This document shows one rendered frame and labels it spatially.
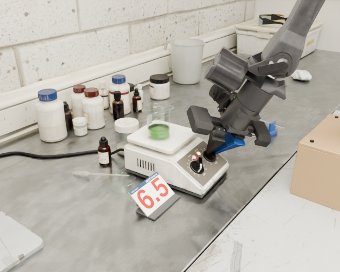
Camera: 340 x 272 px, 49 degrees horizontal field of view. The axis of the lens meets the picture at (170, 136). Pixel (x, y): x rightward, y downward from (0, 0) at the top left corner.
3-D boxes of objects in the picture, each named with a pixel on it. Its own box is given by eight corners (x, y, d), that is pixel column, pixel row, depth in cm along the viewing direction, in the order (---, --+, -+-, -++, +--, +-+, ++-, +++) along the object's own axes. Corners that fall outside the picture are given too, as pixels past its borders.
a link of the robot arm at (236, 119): (291, 122, 74) (279, 101, 78) (212, 102, 66) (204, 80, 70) (267, 148, 79) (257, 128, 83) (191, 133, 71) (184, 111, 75)
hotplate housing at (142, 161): (229, 171, 85) (231, 140, 81) (202, 201, 75) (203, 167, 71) (149, 147, 95) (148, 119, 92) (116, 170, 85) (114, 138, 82)
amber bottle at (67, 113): (75, 128, 106) (72, 102, 102) (66, 131, 104) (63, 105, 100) (68, 125, 107) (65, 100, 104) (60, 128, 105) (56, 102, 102)
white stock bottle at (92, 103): (106, 121, 110) (103, 86, 105) (103, 129, 105) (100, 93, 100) (86, 121, 110) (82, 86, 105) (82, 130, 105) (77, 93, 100)
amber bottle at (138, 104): (131, 111, 116) (130, 89, 113) (134, 108, 119) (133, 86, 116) (141, 112, 116) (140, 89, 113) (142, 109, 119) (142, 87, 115)
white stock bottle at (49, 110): (66, 142, 98) (59, 95, 92) (38, 143, 97) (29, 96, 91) (69, 130, 104) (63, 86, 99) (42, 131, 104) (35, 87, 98)
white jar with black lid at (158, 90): (169, 93, 132) (169, 73, 128) (169, 100, 126) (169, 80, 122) (150, 93, 132) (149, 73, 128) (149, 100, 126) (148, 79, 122)
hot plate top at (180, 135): (199, 133, 84) (199, 130, 84) (171, 155, 75) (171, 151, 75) (155, 122, 90) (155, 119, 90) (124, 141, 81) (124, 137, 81)
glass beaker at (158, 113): (144, 143, 79) (143, 108, 75) (148, 132, 84) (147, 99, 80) (172, 144, 78) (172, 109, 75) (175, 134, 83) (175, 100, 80)
